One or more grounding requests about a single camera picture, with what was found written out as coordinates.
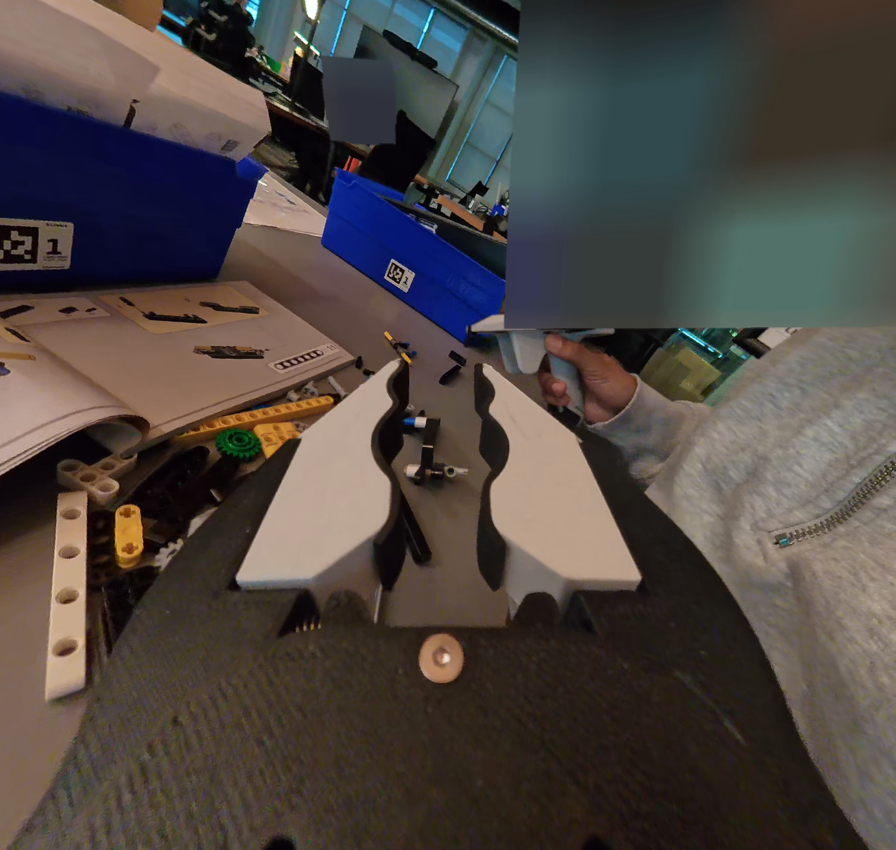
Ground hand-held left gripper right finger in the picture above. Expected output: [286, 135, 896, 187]
[475, 363, 644, 611]

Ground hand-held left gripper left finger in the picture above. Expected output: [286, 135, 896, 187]
[234, 358, 412, 595]

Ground black lego assembly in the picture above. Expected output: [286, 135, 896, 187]
[402, 412, 470, 487]

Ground person's right forearm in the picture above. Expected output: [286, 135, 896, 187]
[595, 374, 709, 488]

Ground short yellow lego beam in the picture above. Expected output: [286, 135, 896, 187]
[253, 421, 309, 461]

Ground green lego gear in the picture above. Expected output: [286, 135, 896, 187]
[215, 428, 264, 463]

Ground black lego axle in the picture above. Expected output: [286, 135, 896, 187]
[400, 489, 432, 564]

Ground long yellow lego beam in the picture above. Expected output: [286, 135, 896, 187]
[171, 395, 336, 445]

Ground small white lego pin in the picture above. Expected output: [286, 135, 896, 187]
[287, 377, 348, 403]

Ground pile of black lego pieces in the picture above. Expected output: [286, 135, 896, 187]
[90, 444, 233, 655]

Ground yellow lego connector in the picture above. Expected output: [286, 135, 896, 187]
[114, 505, 145, 570]

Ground lego instruction booklet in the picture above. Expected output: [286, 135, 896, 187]
[0, 279, 355, 477]

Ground white T-shaped lego beam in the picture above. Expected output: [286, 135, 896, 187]
[57, 452, 138, 508]

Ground long white lego beam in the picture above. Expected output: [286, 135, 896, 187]
[45, 492, 89, 703]

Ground person's right hand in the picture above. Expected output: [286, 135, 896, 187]
[538, 334, 639, 425]

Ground blue plastic bin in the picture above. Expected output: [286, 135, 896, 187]
[0, 90, 269, 292]
[322, 169, 509, 341]

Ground yellow green box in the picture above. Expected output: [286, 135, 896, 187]
[640, 342, 723, 404]

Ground paper sheet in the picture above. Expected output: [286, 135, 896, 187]
[244, 174, 329, 236]

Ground person's grey hoodie torso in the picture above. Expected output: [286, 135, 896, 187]
[643, 328, 896, 850]

